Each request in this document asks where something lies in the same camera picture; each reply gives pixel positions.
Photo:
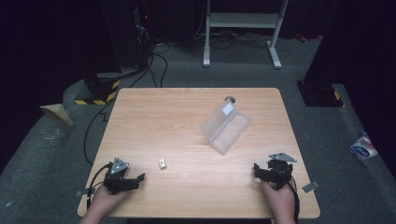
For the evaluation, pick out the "black stand with yellow stripe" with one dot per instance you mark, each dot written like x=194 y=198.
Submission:
x=322 y=93

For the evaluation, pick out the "grey tape strip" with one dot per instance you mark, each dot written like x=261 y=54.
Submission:
x=81 y=193
x=310 y=186

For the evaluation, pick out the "person's left hand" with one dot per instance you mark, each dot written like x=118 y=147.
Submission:
x=104 y=199

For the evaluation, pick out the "yellow black striped stand base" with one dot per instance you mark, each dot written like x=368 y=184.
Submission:
x=99 y=90

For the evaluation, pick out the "white blue tissue packet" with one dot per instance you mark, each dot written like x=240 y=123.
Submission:
x=363 y=148

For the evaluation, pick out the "white metal stand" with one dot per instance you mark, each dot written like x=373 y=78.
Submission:
x=243 y=21

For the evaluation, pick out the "clear plastic pencil box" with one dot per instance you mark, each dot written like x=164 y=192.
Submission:
x=224 y=128

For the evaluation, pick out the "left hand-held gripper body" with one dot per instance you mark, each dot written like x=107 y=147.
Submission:
x=116 y=175

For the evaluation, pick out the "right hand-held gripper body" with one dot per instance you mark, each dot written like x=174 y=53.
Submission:
x=280 y=171

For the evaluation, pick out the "small white eraser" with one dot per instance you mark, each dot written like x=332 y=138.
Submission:
x=162 y=163

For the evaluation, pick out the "beige wooden wedge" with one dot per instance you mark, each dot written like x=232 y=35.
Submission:
x=57 y=112

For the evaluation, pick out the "person's right hand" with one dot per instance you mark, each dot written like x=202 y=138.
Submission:
x=280 y=199

